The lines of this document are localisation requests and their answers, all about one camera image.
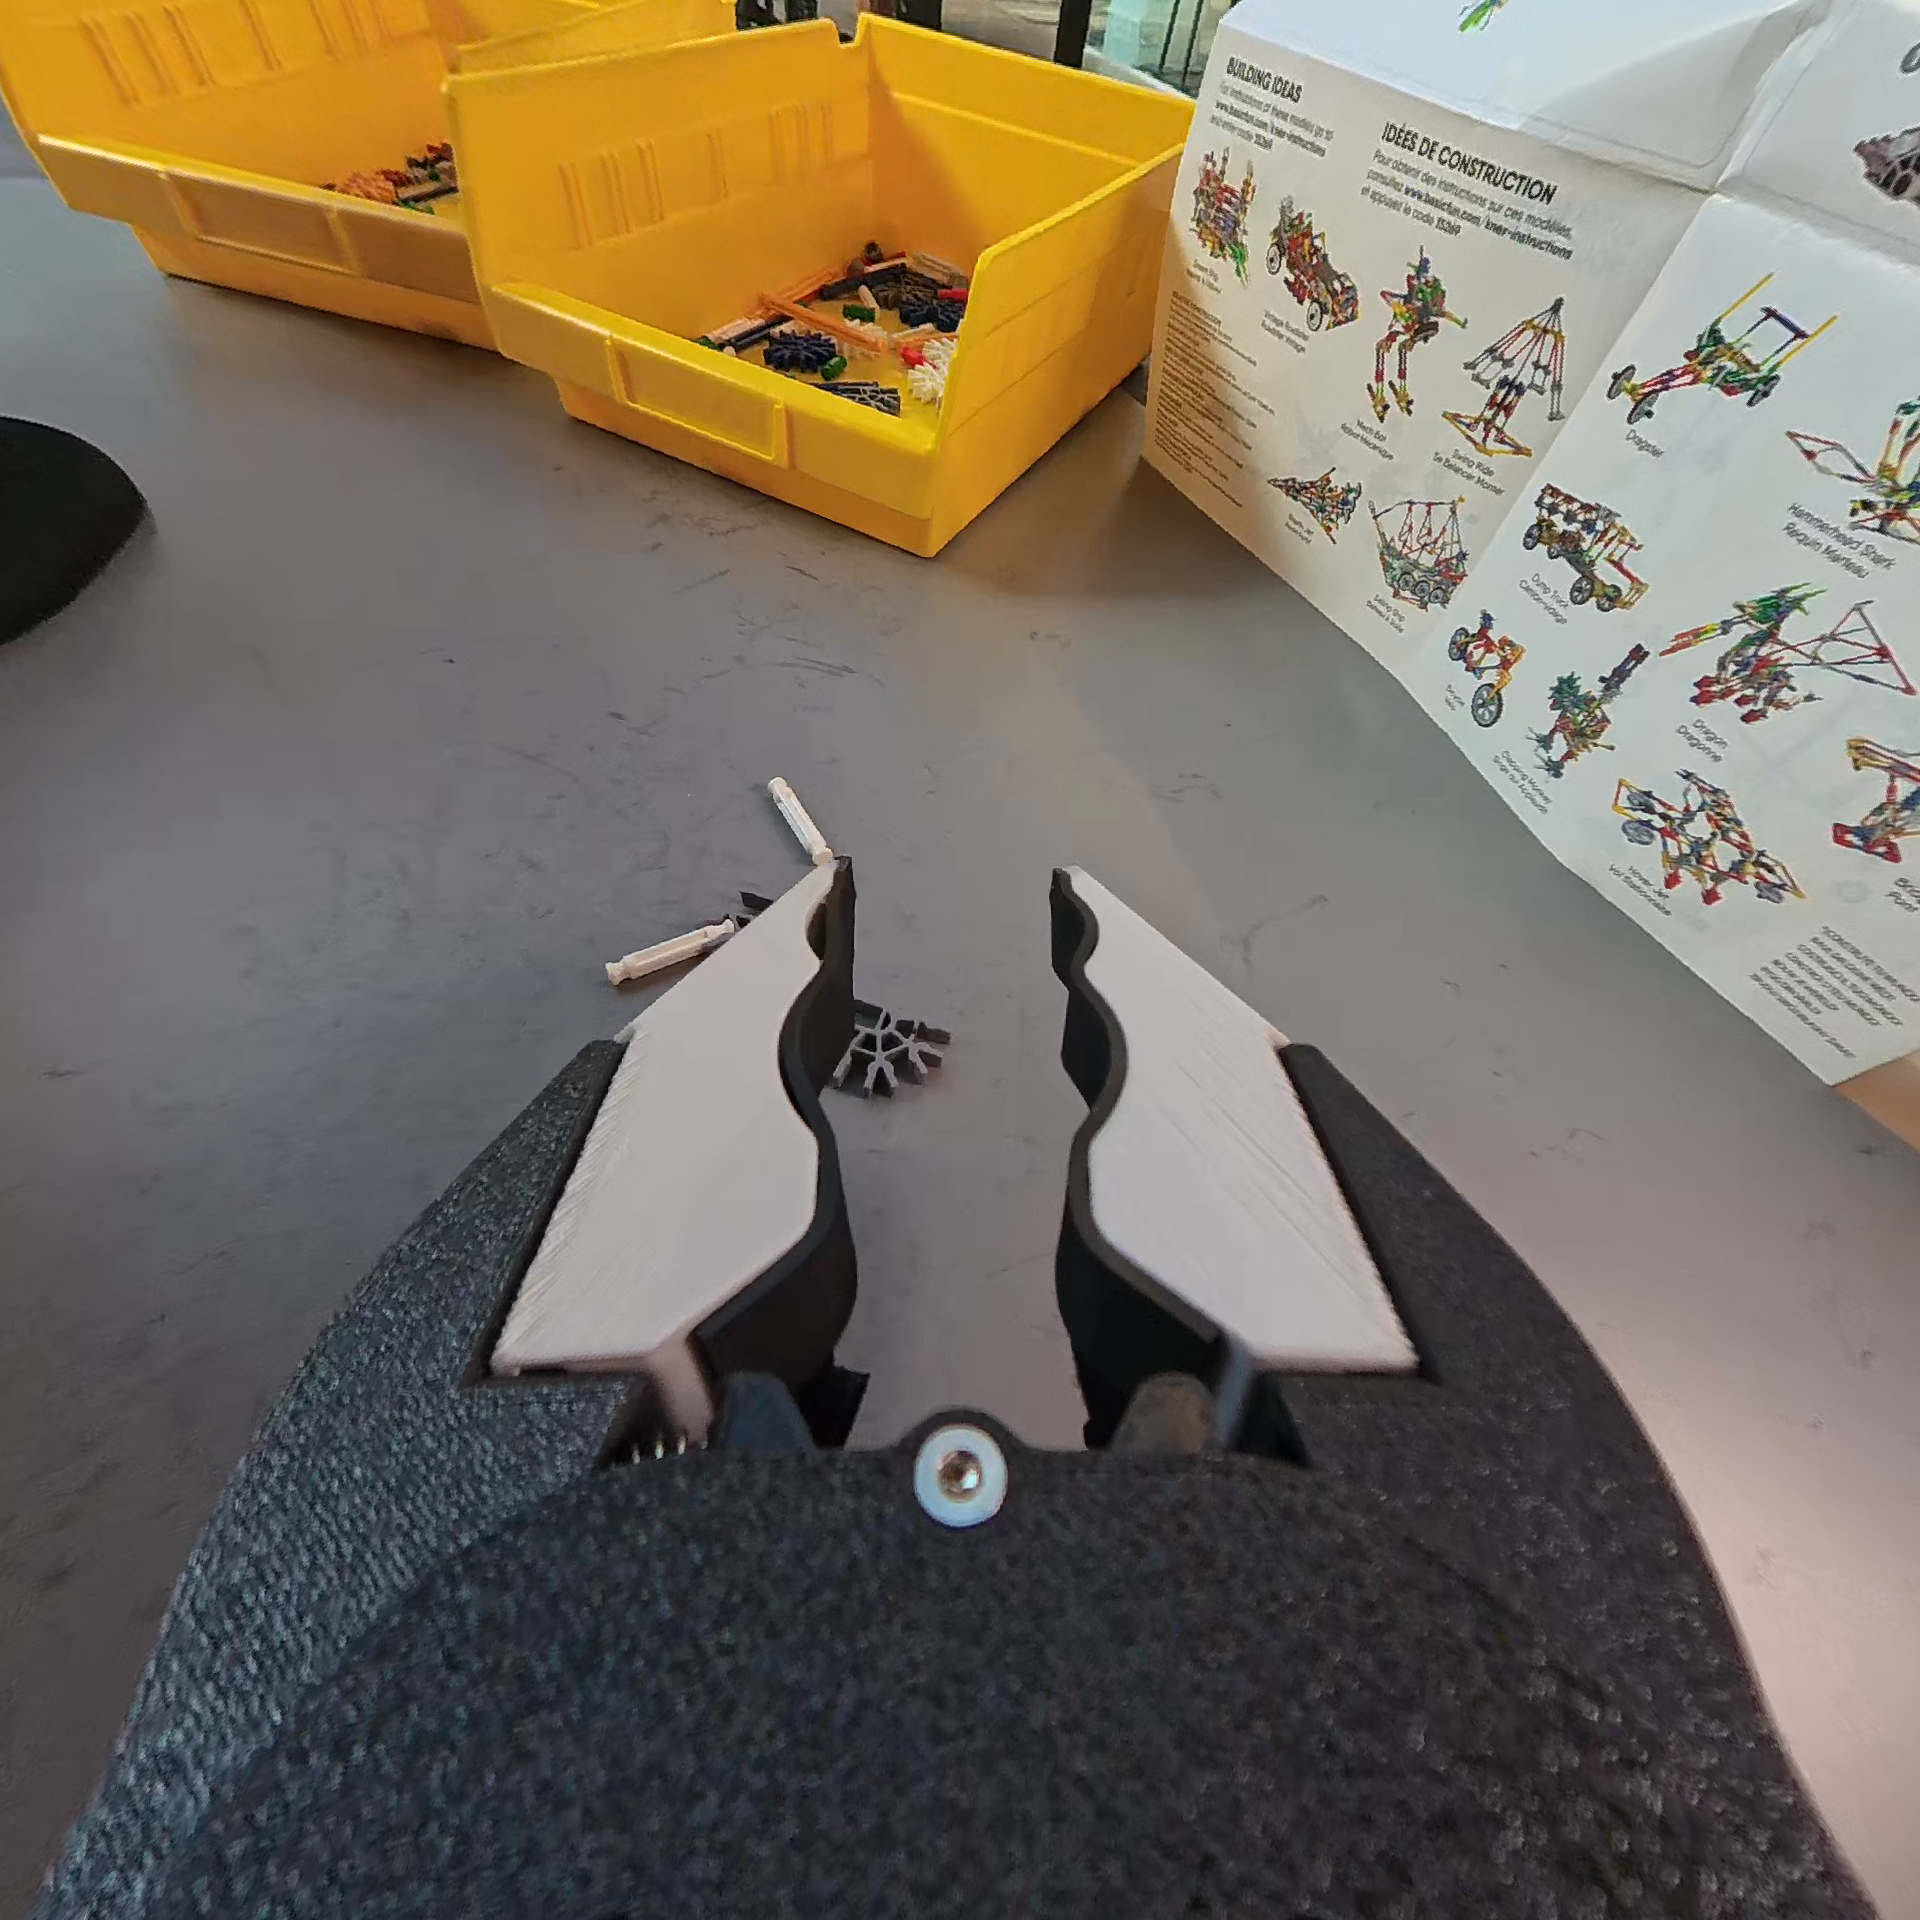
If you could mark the yellow plastic bin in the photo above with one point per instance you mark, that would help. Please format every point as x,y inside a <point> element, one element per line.
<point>674,165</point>
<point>225,121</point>

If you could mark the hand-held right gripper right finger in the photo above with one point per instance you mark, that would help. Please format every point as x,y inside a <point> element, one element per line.
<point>1231,1200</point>

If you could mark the short white rod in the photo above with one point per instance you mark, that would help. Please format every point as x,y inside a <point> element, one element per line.
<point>801,818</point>
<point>669,950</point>

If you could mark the pile of colourful building pieces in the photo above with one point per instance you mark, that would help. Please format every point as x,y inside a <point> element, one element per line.
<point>398,181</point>
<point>841,331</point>

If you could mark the folded building instruction booklet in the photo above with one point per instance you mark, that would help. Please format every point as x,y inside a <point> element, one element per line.
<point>1500,74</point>

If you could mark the building set cardboard box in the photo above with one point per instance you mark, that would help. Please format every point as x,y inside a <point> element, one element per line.
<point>1893,1102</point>

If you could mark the grey half-round connector piece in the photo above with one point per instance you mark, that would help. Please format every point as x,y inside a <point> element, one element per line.
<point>747,909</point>

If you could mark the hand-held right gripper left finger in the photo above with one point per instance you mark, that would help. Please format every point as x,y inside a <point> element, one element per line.
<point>660,1200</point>

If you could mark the black wrist rest pad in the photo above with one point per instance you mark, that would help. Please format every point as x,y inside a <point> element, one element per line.
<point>53,525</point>

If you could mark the grey desk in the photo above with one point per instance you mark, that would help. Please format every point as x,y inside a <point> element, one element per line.
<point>375,751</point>

